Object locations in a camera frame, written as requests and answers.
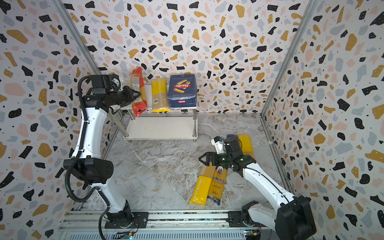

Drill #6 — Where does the yellow Pastatime spaghetti bag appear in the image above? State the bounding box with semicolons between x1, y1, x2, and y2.
190;163;216;206

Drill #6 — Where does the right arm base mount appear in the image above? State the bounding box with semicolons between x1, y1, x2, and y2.
226;201;276;230

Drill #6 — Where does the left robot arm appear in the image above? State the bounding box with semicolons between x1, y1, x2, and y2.
63;74;141;225

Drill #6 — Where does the blue Barilla spaghetti box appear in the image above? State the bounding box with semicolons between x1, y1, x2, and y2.
225;134;239;143

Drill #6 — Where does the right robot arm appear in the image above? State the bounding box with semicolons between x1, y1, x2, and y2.
199;137;317;240

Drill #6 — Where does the blue-top clear spaghetti bag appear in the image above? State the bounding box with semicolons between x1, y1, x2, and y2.
207;166;228;206

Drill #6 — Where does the red spaghetti bag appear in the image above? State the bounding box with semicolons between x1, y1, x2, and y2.
130;67;148;117

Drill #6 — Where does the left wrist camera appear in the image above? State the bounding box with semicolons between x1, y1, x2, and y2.
109;75;122;92

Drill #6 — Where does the blue Barilla pasta box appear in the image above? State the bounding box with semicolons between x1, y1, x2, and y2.
168;74;198;109

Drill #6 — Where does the white two-tier shelf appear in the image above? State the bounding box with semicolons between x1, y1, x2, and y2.
113;85;198;141

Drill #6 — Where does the yellow spaghetti bag far right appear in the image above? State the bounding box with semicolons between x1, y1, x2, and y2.
238;135;256;159

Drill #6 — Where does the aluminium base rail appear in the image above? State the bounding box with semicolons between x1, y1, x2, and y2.
55;210;279;240

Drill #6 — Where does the yellow-top spaghetti bag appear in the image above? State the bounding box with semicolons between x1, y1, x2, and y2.
152;79;171;113

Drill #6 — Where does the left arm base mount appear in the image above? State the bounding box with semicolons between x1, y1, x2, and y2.
105;202;149;229

